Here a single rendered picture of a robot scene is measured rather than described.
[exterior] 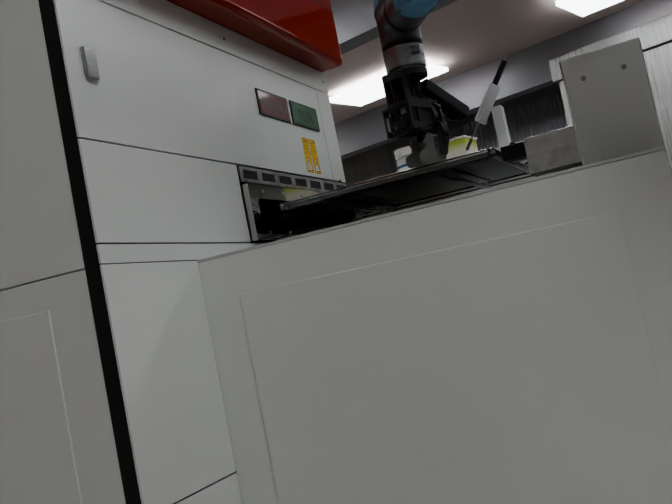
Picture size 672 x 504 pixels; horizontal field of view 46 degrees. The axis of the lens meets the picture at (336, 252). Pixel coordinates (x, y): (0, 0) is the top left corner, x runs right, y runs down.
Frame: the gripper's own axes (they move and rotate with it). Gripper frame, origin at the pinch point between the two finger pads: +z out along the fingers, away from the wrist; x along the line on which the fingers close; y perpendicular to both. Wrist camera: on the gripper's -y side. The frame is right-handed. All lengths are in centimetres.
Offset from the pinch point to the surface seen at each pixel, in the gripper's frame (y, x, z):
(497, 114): -20.2, 0.6, -11.9
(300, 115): 12.2, -20.8, -18.5
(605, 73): 19, 48, -2
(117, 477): 71, 6, 34
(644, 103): 18, 51, 3
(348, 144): -541, -635, -180
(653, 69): -413, -166, -98
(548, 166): 9.1, 30.1, 5.5
